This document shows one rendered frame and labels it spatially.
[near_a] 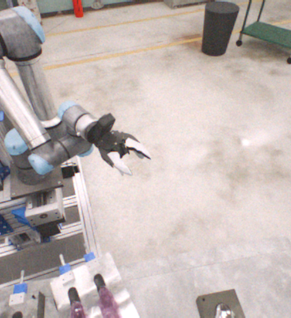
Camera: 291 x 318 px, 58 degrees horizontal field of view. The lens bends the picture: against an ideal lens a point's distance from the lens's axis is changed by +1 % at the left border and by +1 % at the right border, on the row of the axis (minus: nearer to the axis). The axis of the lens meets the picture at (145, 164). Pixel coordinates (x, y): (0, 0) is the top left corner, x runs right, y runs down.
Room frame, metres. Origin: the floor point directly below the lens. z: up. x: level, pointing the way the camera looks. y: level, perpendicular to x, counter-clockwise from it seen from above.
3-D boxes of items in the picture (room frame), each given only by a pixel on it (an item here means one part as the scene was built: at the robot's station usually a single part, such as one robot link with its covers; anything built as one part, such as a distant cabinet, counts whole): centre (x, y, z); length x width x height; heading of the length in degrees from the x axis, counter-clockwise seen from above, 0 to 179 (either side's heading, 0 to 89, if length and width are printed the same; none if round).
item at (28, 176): (0.77, 0.51, 1.09); 0.15 x 0.15 x 0.10
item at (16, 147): (0.77, 0.50, 1.20); 0.13 x 0.12 x 0.14; 134
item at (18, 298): (0.31, 0.48, 0.89); 0.13 x 0.05 x 0.05; 11
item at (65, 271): (0.40, 0.34, 0.86); 0.13 x 0.05 x 0.05; 28
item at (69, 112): (0.67, 0.23, 1.43); 0.11 x 0.08 x 0.09; 44
